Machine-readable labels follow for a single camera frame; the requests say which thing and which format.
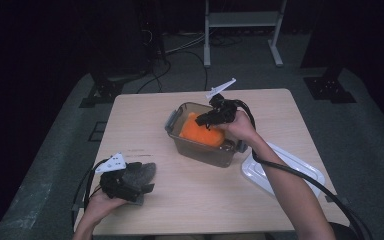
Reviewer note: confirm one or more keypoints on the person's left hand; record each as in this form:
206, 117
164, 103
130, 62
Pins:
100, 206

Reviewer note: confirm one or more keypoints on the grey box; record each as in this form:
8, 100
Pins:
200, 155

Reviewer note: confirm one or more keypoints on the person's right hand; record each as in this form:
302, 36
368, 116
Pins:
241, 128

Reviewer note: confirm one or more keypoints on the black stand base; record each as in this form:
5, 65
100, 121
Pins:
103, 93
330, 88

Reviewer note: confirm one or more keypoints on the grey fuzzy cloth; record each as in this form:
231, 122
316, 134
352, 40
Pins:
140, 175

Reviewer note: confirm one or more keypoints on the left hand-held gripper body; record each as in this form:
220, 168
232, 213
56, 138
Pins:
116, 185

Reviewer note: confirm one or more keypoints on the white metal stand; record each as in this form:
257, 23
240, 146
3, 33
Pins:
243, 18

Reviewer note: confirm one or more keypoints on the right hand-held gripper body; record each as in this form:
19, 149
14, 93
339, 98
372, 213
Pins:
225, 108

